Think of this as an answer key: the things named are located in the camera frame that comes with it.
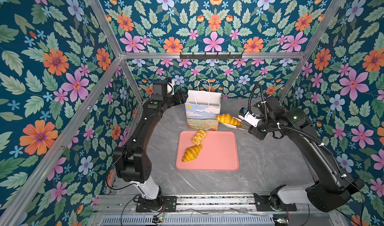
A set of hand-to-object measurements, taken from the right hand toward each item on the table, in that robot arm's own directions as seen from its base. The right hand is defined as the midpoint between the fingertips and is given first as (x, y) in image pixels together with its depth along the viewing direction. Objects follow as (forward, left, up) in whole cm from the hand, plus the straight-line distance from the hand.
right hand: (252, 126), depth 70 cm
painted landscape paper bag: (+16, +24, -4) cm, 29 cm away
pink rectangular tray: (0, +13, -28) cm, 31 cm away
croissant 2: (+7, +11, -3) cm, 13 cm away
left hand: (+20, +33, +5) cm, 39 cm away
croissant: (-2, +30, -23) cm, 38 cm away
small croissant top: (+8, +27, -23) cm, 36 cm away
